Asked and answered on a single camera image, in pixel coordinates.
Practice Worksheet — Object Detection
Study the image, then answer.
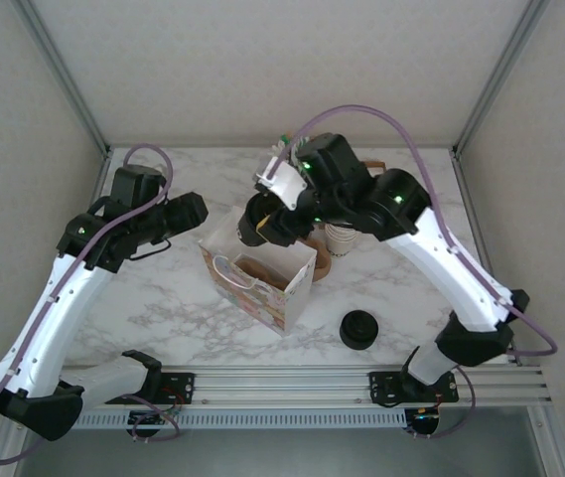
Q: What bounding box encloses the black coffee lid stack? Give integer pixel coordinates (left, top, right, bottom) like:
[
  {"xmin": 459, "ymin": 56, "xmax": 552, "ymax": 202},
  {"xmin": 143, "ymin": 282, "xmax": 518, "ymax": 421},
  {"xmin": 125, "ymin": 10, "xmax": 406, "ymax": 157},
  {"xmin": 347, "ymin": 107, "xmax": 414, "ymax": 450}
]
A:
[{"xmin": 340, "ymin": 308, "xmax": 379, "ymax": 351}]

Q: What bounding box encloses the aluminium frame rail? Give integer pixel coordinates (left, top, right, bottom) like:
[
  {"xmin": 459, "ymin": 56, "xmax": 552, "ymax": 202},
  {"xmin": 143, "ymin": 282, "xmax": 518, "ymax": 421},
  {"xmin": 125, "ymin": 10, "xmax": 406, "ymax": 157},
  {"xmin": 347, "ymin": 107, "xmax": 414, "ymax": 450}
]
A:
[{"xmin": 11, "ymin": 366, "xmax": 554, "ymax": 408}]

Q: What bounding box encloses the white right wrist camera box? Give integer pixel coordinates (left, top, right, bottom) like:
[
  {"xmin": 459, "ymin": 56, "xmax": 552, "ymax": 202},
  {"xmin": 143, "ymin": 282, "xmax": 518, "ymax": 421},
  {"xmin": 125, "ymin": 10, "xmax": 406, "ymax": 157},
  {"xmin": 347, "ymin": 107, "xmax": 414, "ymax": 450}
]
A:
[{"xmin": 253, "ymin": 156, "xmax": 309, "ymax": 213}]

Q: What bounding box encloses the white slotted cable duct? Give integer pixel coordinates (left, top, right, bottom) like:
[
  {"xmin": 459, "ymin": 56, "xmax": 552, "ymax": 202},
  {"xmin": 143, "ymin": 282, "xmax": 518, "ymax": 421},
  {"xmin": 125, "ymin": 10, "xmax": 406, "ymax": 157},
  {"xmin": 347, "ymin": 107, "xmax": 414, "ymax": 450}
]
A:
[{"xmin": 71, "ymin": 409, "xmax": 407, "ymax": 429}]

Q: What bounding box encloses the patterned paper gift bag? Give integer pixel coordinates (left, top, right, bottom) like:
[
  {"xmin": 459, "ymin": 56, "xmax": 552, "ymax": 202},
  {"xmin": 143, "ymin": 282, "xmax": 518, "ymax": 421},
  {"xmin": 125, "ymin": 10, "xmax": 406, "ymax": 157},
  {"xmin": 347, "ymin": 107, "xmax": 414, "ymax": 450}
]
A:
[{"xmin": 197, "ymin": 203, "xmax": 319, "ymax": 339}]

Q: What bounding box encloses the small controller board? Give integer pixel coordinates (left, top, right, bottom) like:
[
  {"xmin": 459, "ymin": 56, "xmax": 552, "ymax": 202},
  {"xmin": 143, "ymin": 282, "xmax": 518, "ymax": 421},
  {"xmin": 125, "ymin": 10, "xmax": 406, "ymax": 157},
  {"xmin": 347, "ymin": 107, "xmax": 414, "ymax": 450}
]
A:
[
  {"xmin": 127, "ymin": 409, "xmax": 174, "ymax": 427},
  {"xmin": 405, "ymin": 407, "xmax": 442, "ymax": 433}
]

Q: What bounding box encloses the aluminium frame post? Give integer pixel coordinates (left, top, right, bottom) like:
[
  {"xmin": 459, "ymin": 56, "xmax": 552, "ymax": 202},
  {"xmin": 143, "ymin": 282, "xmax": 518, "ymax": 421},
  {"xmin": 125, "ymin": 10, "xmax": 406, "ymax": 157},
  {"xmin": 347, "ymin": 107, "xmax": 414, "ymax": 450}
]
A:
[
  {"xmin": 453, "ymin": 0, "xmax": 551, "ymax": 160},
  {"xmin": 16, "ymin": 0, "xmax": 114, "ymax": 160}
]

